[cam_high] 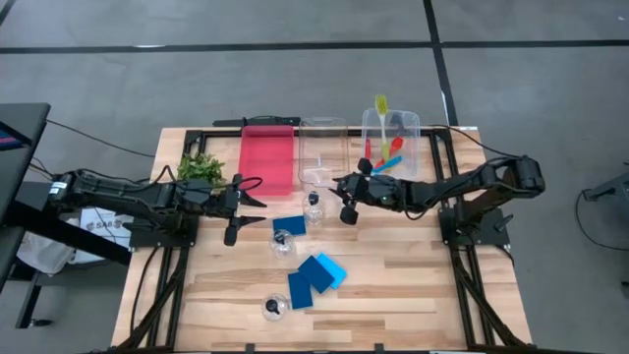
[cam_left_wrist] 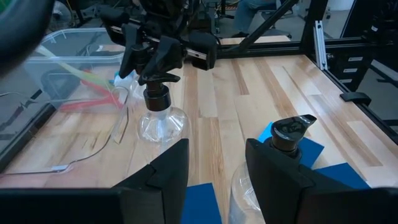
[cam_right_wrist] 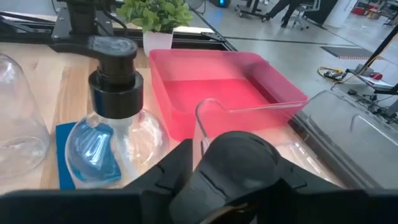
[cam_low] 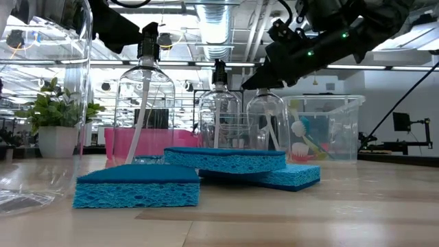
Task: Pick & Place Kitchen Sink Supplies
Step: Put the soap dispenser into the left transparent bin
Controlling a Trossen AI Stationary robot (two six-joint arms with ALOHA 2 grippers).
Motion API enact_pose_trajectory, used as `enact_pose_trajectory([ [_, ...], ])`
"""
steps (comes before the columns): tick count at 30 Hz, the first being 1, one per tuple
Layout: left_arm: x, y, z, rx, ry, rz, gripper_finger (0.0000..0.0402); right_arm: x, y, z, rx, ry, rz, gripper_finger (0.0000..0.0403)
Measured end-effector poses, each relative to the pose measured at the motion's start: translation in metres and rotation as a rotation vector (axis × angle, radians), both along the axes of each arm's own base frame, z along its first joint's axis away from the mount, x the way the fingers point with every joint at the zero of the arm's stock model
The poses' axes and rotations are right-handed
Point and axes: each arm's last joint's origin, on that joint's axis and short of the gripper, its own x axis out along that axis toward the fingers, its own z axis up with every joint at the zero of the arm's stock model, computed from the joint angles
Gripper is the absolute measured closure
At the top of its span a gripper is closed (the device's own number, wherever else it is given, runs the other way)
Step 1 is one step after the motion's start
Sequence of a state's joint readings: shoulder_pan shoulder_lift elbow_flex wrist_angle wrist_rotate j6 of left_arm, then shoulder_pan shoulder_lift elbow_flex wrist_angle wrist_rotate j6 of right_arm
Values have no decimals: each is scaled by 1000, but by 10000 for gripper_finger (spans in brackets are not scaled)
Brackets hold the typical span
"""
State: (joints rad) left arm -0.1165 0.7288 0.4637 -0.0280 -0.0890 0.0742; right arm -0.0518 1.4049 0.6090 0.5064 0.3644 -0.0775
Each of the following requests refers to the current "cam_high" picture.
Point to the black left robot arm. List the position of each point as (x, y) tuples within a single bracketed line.
[(123, 196)]

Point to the white plastic bag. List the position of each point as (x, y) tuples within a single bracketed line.
[(44, 253)]

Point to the narrow clear plastic bin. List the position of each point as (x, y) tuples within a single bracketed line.
[(324, 147)]

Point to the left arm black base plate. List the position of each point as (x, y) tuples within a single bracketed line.
[(157, 238)]

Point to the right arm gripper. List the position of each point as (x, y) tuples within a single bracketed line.
[(376, 192)]

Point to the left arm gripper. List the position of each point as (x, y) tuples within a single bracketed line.
[(223, 204)]

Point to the black power strip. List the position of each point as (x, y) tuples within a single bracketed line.
[(265, 121)]

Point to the black floor stand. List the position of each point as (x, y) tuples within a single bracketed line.
[(611, 188)]

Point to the blue scrub sponge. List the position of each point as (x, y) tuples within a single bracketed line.
[(336, 269), (290, 225), (300, 291), (315, 274)]

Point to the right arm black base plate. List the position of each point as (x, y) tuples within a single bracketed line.
[(486, 237)]

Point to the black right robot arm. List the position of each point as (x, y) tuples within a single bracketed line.
[(442, 189)]

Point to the green dish brush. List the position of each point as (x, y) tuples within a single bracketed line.
[(381, 105)]

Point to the small lit display screen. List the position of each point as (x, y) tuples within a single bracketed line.
[(10, 140)]

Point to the black desk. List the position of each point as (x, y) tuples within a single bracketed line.
[(24, 123)]

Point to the large clear plastic bin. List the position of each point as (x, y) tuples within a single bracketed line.
[(408, 142)]

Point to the white printed cardboard box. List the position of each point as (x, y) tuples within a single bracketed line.
[(98, 223)]

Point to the red plastic bin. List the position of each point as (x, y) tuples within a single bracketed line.
[(265, 162)]

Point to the green potted plant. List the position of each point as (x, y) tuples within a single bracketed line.
[(199, 169)]

